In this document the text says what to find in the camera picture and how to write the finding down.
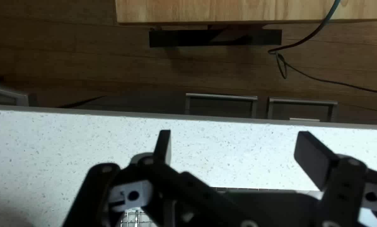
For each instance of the black bar under cabinet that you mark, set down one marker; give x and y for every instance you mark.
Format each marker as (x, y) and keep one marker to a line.
(214, 37)

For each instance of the sink bottom wire grid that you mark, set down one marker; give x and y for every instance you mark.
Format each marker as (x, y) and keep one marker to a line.
(137, 218)

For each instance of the right metal drawer handle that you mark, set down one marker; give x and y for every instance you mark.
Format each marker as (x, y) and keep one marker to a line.
(289, 109)

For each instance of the metal drawer handle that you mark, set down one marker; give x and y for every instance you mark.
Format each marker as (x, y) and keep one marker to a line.
(289, 109)
(221, 105)

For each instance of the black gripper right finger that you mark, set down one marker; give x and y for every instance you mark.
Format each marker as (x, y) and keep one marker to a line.
(347, 183)

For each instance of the left metal drawer handle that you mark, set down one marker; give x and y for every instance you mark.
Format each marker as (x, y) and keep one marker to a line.
(221, 105)

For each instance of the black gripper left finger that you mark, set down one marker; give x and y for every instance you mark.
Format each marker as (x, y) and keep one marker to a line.
(148, 183)

